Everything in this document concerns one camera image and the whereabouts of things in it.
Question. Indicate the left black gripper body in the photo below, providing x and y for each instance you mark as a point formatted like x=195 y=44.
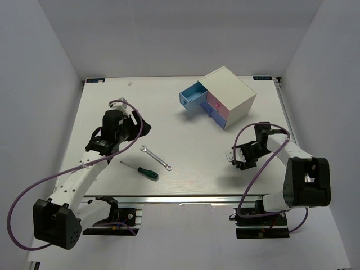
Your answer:
x=130 y=131

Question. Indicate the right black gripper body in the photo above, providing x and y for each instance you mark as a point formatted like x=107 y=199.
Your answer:
x=252 y=152

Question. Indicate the silver combination wrench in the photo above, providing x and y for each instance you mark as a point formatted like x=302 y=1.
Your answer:
x=168 y=167

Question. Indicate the white drawer cabinet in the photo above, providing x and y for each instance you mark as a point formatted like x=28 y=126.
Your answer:
x=237 y=96

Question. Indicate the light blue drawer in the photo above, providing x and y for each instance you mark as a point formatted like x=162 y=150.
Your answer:
x=193 y=96

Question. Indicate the pink drawer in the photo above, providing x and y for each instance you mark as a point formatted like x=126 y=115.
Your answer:
x=220 y=107

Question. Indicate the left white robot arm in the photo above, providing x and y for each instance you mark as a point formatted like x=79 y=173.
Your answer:
x=60 y=220

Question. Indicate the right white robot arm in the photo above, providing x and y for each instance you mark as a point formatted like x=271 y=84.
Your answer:
x=307 y=178

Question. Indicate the dark blue drawer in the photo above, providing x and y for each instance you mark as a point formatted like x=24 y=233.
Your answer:
x=214 y=114

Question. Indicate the blue label sticker left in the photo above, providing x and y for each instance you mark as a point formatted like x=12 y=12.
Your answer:
x=95 y=80

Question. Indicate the blue label sticker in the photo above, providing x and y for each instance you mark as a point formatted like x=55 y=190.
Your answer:
x=259 y=77
x=95 y=80

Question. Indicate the blue label sticker right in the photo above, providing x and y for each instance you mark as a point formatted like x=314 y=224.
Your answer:
x=259 y=77

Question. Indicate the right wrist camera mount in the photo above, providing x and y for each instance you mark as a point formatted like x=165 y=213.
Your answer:
x=235 y=155

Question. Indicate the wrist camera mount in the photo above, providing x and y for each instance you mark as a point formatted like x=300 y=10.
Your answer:
x=235 y=155
x=120 y=104

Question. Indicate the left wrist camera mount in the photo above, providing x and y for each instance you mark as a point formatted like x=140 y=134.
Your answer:
x=120 y=104

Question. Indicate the large green handled screwdriver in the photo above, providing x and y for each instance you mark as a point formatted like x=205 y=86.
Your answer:
x=150 y=174

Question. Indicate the aluminium table front rail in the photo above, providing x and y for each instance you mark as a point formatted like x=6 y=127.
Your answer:
x=198 y=199

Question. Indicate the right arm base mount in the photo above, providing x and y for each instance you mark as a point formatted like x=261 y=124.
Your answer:
x=269 y=227

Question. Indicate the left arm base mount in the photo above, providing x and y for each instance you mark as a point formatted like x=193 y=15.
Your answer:
x=105 y=216

